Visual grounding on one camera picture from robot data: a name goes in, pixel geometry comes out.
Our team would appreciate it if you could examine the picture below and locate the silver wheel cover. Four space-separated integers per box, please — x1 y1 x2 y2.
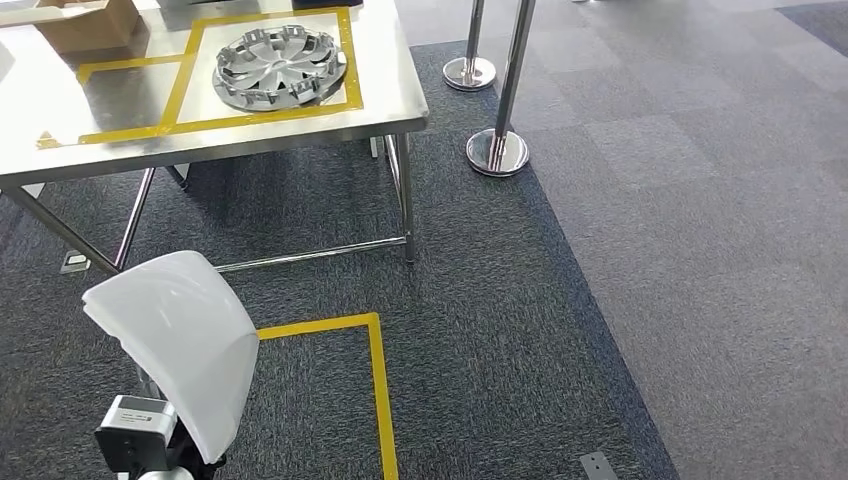
211 24 349 113

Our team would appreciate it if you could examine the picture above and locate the grey floor socket plate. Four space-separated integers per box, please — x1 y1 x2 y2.
579 452 619 480
59 250 92 275

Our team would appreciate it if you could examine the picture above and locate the yellow floor tape square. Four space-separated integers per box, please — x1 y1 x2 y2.
254 312 400 480

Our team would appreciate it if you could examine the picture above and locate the brown cardboard box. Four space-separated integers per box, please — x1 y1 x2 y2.
0 0 142 56

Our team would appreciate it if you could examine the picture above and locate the chrome stanchion post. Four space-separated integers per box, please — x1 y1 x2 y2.
465 0 531 178
442 0 498 92

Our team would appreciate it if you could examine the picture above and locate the white plastic car part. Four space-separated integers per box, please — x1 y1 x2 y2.
81 250 261 466

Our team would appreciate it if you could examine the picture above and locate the stainless steel workbench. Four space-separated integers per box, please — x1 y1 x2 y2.
0 0 431 276

